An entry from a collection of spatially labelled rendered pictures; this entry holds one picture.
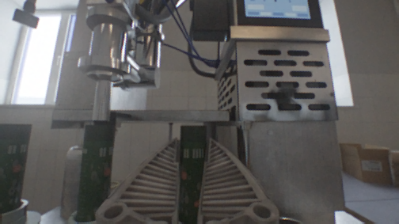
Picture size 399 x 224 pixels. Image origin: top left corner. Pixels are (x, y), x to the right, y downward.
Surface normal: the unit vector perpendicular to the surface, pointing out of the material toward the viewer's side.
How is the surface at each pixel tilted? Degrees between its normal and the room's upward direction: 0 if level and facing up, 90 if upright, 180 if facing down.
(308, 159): 90
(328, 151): 90
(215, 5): 90
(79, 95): 90
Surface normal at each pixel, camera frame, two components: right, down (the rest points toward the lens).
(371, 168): -0.36, -0.16
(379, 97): 0.01, -0.17
